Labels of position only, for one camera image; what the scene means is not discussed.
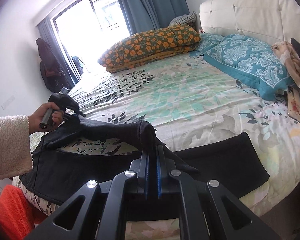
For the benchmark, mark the orange fleece pants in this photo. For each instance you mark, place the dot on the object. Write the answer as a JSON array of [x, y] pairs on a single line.
[[18, 217]]

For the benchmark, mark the orange floral folded quilt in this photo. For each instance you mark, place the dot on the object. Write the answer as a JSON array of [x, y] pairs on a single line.
[[149, 46]]

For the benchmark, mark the person's left hand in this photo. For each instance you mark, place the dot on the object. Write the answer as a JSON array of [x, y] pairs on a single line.
[[36, 118]]

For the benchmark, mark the cream fleece left forearm sleeve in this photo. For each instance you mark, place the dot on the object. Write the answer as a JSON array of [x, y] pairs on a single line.
[[15, 155]]

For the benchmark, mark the cream padded headboard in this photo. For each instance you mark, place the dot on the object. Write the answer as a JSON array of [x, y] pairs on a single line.
[[268, 20]]

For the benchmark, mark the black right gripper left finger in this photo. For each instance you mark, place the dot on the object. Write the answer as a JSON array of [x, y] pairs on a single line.
[[141, 168]]

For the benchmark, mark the checkered grey cushion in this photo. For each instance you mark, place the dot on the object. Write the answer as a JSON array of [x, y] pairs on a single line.
[[188, 19]]

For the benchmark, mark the teal damask pillow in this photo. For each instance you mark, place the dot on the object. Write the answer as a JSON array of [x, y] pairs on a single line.
[[252, 62], [207, 42]]

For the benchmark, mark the dark blue left curtain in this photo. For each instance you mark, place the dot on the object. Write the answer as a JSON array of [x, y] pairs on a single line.
[[48, 33]]

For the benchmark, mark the white wall socket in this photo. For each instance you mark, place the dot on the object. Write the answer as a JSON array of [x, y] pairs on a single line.
[[7, 102]]

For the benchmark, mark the floral bed sheet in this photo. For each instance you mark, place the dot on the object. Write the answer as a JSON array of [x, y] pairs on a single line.
[[190, 103]]

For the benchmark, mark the black pants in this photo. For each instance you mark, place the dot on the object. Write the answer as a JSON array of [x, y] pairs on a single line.
[[83, 149]]

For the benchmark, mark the window with dark frame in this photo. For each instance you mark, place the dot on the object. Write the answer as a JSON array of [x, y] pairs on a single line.
[[87, 28]]

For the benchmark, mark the pink beige crumpled cloth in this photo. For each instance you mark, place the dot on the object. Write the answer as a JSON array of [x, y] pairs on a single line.
[[288, 56]]

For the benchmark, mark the phone with floral case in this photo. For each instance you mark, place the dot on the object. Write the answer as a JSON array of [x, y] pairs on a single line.
[[293, 99]]

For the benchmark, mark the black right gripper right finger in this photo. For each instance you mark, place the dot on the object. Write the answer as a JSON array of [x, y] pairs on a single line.
[[167, 175]]

